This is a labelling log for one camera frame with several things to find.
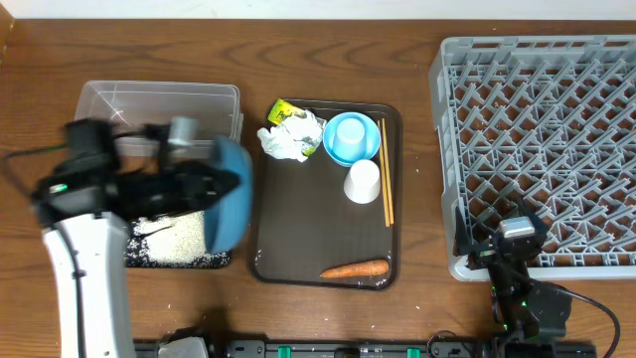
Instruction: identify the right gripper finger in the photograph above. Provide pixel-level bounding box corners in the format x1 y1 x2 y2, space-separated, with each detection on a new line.
517 198 550 232
453 206 473 257

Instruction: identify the pile of white rice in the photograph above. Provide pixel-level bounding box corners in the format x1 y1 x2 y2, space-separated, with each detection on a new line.
133 212 206 265

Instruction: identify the dark blue plate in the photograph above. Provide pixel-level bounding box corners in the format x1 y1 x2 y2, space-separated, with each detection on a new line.
204 136 253 255

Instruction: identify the orange carrot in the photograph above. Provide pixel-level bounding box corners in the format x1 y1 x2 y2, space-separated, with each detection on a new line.
320 260 390 279

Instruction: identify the yellow silver snack wrapper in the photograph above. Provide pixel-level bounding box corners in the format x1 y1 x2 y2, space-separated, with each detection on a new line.
267 98 305 125

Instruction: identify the white tissue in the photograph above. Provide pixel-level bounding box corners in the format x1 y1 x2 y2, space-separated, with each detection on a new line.
256 110 327 162

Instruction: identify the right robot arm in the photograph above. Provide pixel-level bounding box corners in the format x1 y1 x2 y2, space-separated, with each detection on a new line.
455 201 572 357

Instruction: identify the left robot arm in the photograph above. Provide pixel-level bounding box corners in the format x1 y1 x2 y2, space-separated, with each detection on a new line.
32 117 253 357

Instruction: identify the black waste tray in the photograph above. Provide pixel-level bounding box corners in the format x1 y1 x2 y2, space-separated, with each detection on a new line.
124 218 231 269

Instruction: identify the grey dishwasher rack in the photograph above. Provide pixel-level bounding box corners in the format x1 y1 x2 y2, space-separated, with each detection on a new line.
429 35 635 281

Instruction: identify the clear plastic bin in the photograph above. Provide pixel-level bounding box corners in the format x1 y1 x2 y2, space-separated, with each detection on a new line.
75 81 243 159

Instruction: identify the white cup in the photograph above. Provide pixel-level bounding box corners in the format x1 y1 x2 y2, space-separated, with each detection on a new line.
344 159 381 204

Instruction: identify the brown serving tray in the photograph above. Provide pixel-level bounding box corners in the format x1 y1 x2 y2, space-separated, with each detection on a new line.
250 98 403 291

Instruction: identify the light blue bowl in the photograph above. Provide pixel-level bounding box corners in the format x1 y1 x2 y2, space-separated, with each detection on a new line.
322 112 380 167

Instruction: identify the wooden chopstick right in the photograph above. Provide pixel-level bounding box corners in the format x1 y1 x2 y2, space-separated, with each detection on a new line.
381 118 395 226

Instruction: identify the wooden chopstick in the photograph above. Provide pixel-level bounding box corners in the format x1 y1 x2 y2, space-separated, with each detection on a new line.
377 120 391 228
381 118 395 226

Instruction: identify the wooden chopstick left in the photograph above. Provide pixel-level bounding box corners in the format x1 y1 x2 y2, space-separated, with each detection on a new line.
377 120 391 228

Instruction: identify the light blue cup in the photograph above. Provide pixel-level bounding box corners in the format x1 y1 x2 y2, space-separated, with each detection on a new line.
332 118 366 161

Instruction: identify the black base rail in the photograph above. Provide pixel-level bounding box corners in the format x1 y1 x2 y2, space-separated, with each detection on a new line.
133 330 597 358

